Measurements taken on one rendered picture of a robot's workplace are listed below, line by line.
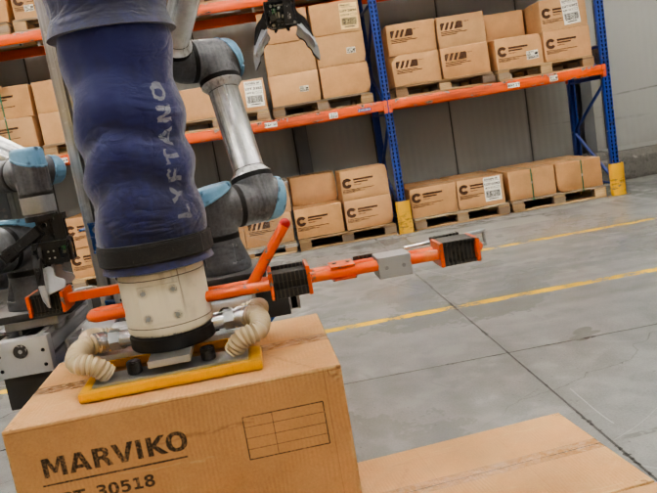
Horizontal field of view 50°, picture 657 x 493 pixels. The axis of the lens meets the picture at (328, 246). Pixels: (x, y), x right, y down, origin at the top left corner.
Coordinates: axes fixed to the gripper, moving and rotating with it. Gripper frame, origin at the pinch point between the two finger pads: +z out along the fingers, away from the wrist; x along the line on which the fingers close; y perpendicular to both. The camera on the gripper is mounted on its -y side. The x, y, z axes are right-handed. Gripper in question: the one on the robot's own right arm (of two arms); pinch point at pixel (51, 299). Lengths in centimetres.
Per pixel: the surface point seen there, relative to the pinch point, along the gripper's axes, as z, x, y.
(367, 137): -10, 805, 221
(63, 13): -56, -35, 23
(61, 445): 18, -46, 10
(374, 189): 51, 676, 198
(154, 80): -42, -33, 37
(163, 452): 23, -46, 27
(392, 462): 53, -8, 72
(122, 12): -54, -37, 34
